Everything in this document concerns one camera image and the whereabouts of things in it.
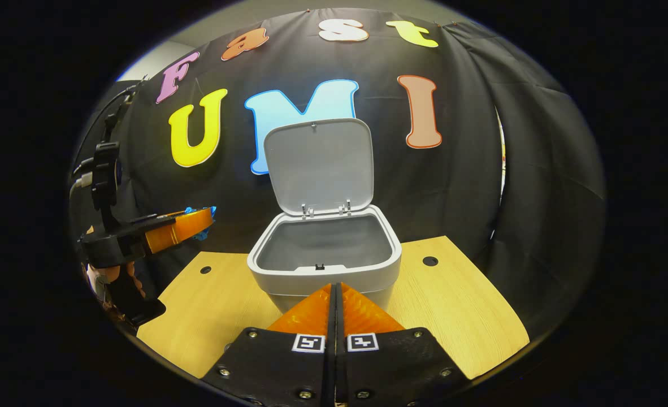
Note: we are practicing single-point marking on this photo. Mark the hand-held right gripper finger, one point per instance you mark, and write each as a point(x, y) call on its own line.
point(328, 367)
point(341, 367)

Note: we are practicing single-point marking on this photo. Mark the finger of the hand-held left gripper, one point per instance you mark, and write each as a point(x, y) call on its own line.
point(178, 229)

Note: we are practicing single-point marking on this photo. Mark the blue paper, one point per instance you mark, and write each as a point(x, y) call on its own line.
point(203, 233)

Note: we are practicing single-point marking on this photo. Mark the white desktop garbage bin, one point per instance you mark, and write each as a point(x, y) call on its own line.
point(320, 164)

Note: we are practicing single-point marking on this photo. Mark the black backdrop cloth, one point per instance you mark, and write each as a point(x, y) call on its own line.
point(469, 186)

